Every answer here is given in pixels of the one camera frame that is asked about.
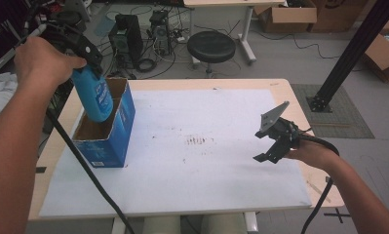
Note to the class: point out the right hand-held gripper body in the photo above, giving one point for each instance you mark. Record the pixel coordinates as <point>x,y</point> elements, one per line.
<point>283,131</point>

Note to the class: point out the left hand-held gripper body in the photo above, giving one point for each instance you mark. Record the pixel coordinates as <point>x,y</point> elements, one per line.
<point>68,29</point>

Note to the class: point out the blue bottle with white cap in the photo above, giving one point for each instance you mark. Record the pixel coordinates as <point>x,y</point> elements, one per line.
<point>94,97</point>

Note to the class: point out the blue cardboard box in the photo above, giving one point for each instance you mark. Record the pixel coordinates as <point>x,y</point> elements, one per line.
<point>114,146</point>

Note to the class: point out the person's right hand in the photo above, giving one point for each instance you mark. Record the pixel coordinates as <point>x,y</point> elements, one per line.
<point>315,151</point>

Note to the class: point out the person's left hand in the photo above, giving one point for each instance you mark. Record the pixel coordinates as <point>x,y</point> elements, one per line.
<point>42,65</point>

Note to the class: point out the black computer tower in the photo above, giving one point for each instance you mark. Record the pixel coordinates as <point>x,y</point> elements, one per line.
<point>130,35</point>

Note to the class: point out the grey floor mat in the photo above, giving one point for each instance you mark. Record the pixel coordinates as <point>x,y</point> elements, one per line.
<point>351,120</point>

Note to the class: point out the open-sided computer tower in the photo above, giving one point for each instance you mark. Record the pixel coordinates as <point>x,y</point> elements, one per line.
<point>161,32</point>

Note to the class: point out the white power strip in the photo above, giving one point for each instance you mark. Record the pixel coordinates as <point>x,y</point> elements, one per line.
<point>181,39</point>

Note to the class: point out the black round stool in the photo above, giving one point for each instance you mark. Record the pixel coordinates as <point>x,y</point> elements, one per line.
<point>211,47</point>

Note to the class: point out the open brown cardboard box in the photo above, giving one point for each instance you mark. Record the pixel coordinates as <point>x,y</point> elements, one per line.
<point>286,19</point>

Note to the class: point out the tilted brown cardboard box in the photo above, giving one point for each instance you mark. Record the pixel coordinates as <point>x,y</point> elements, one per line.
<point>382,53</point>

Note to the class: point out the large brown cardboard box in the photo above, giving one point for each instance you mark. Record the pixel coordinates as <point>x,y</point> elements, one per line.
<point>338,16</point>

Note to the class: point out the white-legged wooden table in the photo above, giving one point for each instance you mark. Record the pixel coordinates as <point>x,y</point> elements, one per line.
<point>234,2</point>

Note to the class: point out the grey metal frame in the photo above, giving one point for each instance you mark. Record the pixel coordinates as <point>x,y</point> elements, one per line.
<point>3,58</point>

